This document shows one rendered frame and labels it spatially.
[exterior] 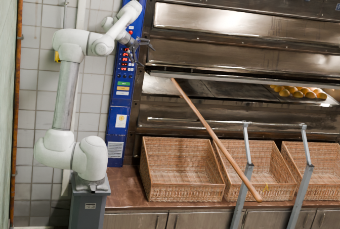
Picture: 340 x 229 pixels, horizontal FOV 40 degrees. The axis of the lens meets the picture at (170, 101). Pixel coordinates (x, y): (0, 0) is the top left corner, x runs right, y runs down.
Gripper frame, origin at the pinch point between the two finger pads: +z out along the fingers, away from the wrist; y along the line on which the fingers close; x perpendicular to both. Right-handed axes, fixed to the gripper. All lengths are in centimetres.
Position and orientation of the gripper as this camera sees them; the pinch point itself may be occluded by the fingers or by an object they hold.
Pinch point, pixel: (147, 57)
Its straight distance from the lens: 326.1
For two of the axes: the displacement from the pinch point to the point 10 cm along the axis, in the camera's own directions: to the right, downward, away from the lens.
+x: 4.8, 2.4, -8.4
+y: -5.7, 8.2, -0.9
